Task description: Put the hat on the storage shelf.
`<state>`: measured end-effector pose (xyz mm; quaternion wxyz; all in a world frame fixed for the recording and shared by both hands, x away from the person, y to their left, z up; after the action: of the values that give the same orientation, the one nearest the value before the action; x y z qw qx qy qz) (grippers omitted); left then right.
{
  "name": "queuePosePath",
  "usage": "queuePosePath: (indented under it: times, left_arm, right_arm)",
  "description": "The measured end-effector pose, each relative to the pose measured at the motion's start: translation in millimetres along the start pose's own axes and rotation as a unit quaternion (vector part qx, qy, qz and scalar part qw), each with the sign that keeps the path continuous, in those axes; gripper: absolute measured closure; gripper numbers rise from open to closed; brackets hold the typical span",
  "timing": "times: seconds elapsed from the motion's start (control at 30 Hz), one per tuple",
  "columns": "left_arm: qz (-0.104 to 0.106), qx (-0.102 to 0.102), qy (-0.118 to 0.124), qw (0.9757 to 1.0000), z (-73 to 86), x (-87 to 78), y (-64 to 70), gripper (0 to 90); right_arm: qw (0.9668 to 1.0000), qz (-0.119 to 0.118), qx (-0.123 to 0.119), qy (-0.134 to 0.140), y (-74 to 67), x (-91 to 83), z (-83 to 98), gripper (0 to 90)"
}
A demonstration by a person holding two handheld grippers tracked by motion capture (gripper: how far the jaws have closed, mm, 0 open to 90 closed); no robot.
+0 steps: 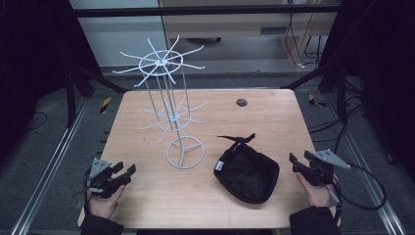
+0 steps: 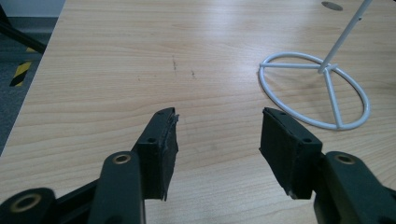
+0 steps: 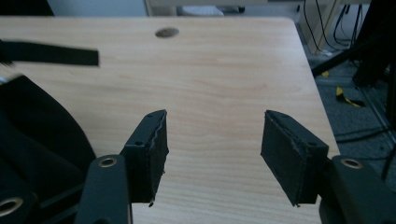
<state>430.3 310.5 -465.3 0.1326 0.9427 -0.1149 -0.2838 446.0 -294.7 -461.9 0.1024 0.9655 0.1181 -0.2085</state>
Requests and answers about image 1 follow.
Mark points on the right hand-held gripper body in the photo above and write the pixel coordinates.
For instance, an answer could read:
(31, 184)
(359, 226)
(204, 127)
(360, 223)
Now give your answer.
(321, 168)

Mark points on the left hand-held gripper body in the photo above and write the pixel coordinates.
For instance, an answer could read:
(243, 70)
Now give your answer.
(100, 176)

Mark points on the person's right hand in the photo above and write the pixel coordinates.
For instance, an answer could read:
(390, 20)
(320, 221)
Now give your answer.
(313, 194)

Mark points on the person's left hand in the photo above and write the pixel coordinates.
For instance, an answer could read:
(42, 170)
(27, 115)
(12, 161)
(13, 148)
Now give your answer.
(103, 204)

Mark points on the wooden desk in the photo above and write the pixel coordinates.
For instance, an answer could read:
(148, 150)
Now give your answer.
(208, 196)

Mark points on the aluminium floor rail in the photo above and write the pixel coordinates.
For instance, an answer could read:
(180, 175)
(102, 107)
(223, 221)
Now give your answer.
(368, 166)
(49, 164)

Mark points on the black metal frame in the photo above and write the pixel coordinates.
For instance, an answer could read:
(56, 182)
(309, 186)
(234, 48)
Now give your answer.
(202, 10)

